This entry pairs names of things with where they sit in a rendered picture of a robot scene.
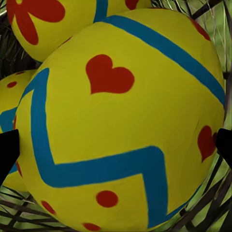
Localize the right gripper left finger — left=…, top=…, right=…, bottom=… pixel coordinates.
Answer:
left=0, top=129, right=20, bottom=187

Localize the easter egg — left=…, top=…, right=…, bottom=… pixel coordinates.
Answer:
left=6, top=0, right=155, bottom=66
left=0, top=70, right=37, bottom=192
left=13, top=7, right=225, bottom=232

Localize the wicker basket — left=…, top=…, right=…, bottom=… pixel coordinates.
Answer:
left=0, top=0, right=232, bottom=232

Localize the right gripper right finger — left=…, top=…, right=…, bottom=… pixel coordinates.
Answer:
left=215, top=128, right=232, bottom=169

